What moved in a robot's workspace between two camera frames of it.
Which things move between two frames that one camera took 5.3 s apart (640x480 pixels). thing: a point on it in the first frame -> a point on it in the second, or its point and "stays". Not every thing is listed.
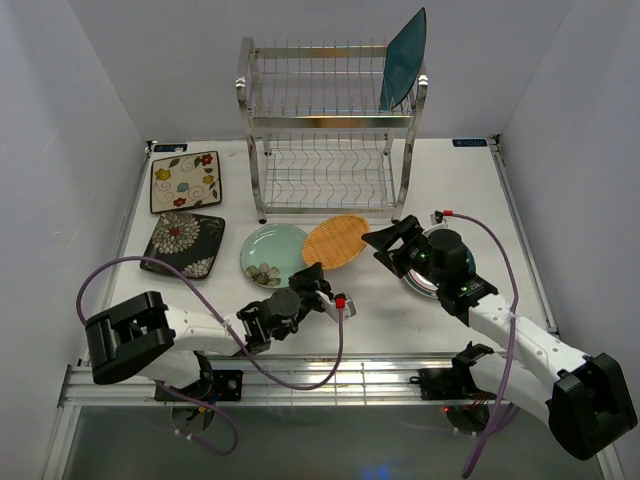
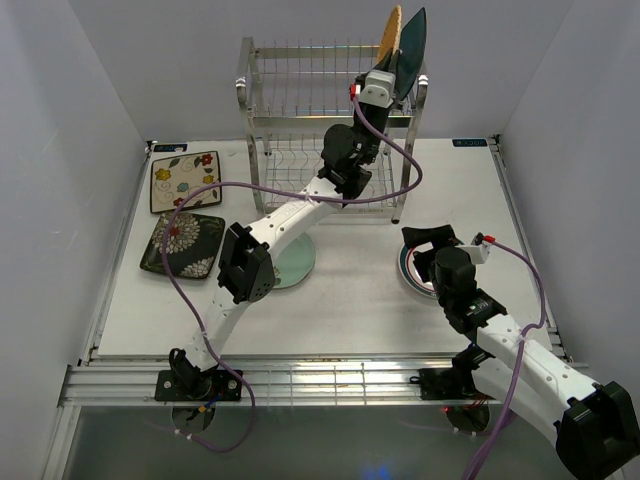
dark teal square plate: [403, 58] stays
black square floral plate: [187, 242] stays
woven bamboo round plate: [335, 241] -> [390, 38]
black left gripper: [311, 279] -> [384, 64]
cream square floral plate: [185, 181] stays
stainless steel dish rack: [319, 142] stays
